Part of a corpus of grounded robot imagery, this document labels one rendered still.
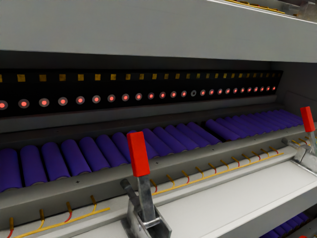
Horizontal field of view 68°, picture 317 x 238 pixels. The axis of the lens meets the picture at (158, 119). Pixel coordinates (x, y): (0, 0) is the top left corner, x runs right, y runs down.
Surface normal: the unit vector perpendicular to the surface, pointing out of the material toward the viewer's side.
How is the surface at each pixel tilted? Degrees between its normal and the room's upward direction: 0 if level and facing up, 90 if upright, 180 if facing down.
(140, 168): 76
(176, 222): 21
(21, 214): 111
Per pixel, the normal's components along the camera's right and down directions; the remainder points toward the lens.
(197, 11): 0.51, 0.43
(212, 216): 0.15, -0.90
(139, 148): 0.50, -0.17
